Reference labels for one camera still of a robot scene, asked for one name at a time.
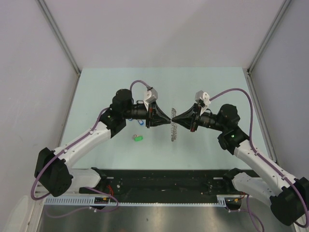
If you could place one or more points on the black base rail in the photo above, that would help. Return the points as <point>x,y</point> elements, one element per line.
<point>210,182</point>

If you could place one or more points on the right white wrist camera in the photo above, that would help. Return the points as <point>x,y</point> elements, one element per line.
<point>203,100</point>

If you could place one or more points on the right aluminium frame post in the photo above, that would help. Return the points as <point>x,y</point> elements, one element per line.
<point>269,34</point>

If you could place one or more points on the left aluminium frame post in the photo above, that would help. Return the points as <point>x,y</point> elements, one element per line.
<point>58,34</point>

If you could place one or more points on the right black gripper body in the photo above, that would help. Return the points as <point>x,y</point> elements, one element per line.
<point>209,120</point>

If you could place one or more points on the blue key tag right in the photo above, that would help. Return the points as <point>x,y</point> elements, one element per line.
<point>141,122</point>

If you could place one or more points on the aluminium side rail right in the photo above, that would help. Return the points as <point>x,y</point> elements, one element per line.
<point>272,100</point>

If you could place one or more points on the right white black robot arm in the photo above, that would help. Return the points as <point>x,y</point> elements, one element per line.
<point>286,195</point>

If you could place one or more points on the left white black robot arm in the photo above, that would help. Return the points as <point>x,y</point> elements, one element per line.
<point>54,169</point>

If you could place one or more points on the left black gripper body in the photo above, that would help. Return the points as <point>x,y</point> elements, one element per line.
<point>136,112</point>

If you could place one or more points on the aluminium frame post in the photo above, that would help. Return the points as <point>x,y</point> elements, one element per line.
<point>58,34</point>
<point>269,34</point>

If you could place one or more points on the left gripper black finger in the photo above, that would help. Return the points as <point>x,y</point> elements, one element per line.
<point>157,114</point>
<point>156,123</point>

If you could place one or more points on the green key tag with key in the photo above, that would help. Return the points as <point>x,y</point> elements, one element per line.
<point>137,138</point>

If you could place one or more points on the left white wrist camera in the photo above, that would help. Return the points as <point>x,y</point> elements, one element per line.
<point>150,96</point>

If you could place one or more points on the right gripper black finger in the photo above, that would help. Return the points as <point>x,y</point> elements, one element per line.
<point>185,122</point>
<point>187,115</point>

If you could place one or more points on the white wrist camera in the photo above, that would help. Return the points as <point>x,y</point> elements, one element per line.
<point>203,100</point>
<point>150,96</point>

